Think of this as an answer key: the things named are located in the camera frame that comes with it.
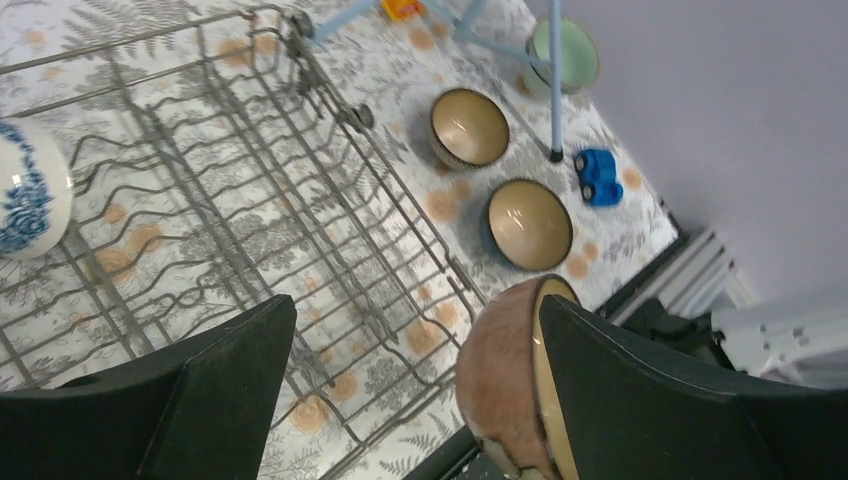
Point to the blue music stand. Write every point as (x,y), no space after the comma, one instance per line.
(463,31)

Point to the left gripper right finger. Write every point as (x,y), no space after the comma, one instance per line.
(636,409)

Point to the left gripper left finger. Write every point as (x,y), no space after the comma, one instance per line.
(198,409)

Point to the pale green bowl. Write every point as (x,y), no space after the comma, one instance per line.
(580,61)

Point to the black patterned bowl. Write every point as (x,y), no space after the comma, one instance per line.
(467,130)

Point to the orange butterfly toy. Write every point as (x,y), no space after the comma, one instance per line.
(402,10)

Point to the grey wire dish rack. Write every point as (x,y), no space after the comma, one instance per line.
(215,166)

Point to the white blue floral bowl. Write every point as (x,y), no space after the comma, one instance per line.
(36,190)

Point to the blue toy block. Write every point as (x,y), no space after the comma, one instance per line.
(597,177)

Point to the brown floral bowl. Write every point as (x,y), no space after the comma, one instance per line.
(505,388)

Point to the dark blue bowl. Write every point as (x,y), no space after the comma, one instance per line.
(524,225)

